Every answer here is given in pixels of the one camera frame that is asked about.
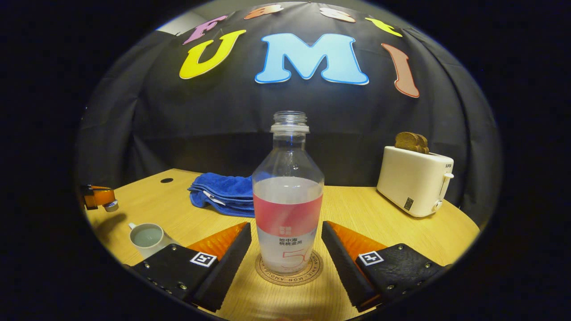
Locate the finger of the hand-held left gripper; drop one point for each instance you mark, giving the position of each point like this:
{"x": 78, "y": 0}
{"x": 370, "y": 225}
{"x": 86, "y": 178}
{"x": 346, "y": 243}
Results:
{"x": 100, "y": 196}

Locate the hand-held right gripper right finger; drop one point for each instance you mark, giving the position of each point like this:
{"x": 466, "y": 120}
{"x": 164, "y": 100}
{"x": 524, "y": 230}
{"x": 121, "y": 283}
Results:
{"x": 341, "y": 263}

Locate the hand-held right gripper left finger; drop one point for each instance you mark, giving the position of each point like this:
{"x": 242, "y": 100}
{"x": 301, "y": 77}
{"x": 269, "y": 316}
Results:
{"x": 232, "y": 263}

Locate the white teacup lid blue pattern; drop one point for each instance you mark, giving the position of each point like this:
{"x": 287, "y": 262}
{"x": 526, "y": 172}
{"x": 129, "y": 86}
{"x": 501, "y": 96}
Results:
{"x": 111, "y": 206}

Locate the round cork coaster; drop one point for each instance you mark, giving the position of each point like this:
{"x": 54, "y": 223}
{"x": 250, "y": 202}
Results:
{"x": 313, "y": 273}

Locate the white teacup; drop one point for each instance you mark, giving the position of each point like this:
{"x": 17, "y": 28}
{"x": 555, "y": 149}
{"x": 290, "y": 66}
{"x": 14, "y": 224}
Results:
{"x": 149, "y": 243}

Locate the clear water bottle pink label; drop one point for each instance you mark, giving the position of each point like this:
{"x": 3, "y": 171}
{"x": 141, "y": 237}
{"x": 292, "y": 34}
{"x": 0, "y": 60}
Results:
{"x": 287, "y": 214}

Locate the blue folded towel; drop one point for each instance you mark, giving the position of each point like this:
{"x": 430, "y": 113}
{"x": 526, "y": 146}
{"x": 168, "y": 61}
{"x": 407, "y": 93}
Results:
{"x": 223, "y": 191}

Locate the cream white toaster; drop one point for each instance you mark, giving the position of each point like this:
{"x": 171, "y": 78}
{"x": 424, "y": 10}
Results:
{"x": 410, "y": 183}

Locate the brown toast slice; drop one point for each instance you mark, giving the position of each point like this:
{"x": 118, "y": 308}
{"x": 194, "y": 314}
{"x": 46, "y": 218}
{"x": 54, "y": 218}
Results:
{"x": 406, "y": 141}
{"x": 424, "y": 146}

